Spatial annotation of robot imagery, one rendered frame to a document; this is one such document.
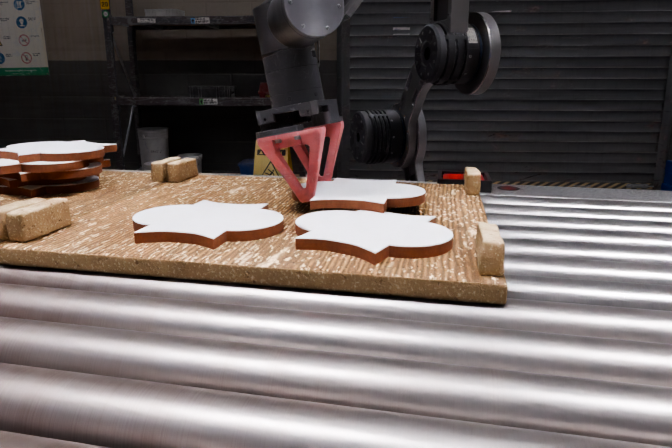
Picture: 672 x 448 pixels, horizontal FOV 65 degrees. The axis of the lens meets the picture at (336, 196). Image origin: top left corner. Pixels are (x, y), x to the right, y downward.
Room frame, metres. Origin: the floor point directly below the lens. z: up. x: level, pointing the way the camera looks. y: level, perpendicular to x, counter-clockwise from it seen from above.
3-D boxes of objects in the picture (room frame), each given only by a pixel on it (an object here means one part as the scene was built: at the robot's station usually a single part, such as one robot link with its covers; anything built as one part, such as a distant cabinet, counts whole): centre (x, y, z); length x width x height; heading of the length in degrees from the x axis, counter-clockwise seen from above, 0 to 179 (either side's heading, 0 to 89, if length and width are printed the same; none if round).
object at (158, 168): (0.72, 0.24, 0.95); 0.06 x 0.02 x 0.03; 169
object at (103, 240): (0.55, 0.05, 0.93); 0.41 x 0.35 x 0.02; 79
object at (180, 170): (0.72, 0.21, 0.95); 0.06 x 0.02 x 0.03; 169
